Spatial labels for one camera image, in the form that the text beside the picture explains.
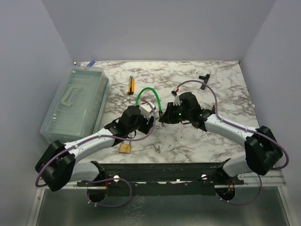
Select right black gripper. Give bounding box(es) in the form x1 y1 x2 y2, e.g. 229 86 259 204
160 102 192 124

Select brass padlock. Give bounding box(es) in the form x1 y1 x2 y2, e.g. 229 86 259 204
119 141 131 154

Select green cable lock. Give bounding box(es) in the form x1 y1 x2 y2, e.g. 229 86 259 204
135 87 162 120

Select spare silver keys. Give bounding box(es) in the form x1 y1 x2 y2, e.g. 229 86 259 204
153 145 161 153

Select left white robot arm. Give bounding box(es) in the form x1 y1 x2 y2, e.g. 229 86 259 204
35 102 156 192

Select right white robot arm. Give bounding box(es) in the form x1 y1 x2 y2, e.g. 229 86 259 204
159 92 283 185

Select yellow utility knife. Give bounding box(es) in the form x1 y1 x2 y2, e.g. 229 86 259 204
127 76 135 95

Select clear plastic storage box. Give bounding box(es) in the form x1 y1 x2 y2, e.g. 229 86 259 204
40 66 109 143

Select black T-shaped tool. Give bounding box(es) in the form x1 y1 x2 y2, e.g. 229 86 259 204
198 74 210 90

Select blue pen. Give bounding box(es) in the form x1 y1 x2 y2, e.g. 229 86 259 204
87 60 95 67

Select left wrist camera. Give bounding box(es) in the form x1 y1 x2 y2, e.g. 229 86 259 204
139 102 156 119

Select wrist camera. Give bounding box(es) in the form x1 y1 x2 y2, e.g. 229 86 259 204
171 90 181 106
139 102 156 119

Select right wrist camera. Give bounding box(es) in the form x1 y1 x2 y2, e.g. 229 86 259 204
171 90 181 106

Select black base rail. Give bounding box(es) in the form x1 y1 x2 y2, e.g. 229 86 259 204
76 159 245 197

